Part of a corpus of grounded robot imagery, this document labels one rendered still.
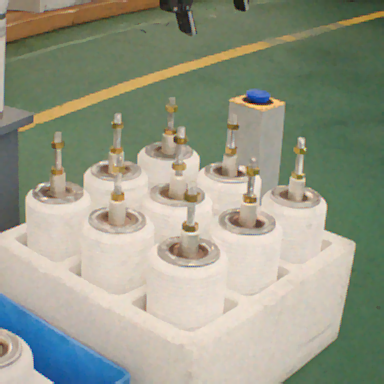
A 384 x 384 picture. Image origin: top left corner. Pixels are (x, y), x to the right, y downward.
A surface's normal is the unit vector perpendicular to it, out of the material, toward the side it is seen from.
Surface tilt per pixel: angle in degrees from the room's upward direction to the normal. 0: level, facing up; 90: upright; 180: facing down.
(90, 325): 90
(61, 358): 88
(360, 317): 0
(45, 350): 88
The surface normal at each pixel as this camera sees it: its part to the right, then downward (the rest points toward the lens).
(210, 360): 0.77, 0.29
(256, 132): -0.64, 0.27
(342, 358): 0.06, -0.92
